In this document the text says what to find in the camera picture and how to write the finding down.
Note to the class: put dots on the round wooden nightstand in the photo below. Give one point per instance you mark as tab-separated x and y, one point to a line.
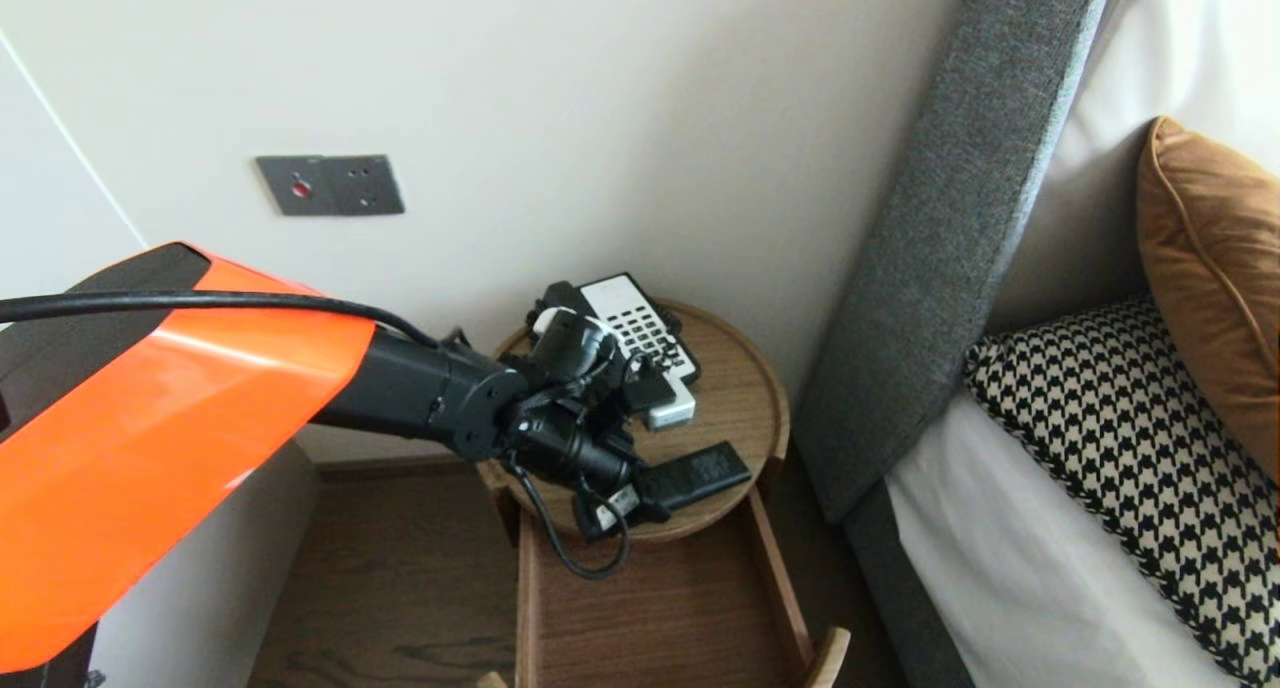
730	398

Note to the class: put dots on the white bed pillow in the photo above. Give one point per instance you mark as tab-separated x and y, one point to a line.
1180	48

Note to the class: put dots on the grey wall switch panel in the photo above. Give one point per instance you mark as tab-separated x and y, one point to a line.
340	185

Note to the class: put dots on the brown velvet cushion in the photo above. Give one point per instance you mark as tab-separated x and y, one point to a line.
1210	268

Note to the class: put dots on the black and white telephone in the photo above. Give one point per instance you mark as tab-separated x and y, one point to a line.
640	318

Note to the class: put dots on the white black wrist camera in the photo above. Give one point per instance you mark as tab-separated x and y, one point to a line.
670	408

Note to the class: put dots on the black white houndstooth pillow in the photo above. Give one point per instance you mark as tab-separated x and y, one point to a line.
1130	448

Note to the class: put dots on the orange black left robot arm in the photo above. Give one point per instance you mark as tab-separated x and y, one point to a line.
150	418

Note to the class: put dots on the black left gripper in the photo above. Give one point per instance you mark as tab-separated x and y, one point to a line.
575	448

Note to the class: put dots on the grey fabric headboard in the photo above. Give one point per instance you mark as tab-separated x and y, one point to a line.
930	268

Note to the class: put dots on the black telephone handset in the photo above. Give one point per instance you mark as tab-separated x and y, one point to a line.
565	296

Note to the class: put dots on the white wardrobe panel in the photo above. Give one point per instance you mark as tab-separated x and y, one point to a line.
220	568

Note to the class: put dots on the black remote control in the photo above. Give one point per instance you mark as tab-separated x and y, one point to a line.
700	473

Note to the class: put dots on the grey fabric bed frame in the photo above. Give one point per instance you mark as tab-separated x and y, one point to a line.
900	608

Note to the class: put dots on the brown wooden baseboard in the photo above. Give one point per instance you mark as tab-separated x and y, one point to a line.
400	466

